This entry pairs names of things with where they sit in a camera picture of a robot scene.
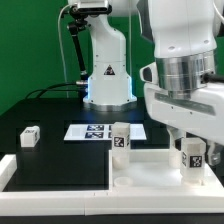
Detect black cables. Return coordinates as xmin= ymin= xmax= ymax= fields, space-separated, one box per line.
xmin=25 ymin=79 xmax=88 ymax=100

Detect white U-shaped fence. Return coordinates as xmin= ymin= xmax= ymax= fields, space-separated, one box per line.
xmin=0 ymin=155 xmax=224 ymax=216

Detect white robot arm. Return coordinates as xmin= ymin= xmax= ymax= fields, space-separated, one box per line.
xmin=68 ymin=0 xmax=224 ymax=165

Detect marker plate with tags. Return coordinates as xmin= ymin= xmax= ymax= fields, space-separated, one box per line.
xmin=64 ymin=124 xmax=146 ymax=141

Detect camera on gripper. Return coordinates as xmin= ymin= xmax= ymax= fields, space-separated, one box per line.
xmin=140 ymin=62 xmax=158 ymax=84

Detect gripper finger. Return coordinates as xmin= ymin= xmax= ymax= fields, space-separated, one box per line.
xmin=167 ymin=126 xmax=186 ymax=147
xmin=207 ymin=140 xmax=223 ymax=166

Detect white square table top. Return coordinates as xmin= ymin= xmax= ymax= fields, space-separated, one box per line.
xmin=110 ymin=149 xmax=222 ymax=190

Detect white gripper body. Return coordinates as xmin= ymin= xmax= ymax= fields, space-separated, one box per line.
xmin=144 ymin=83 xmax=224 ymax=145

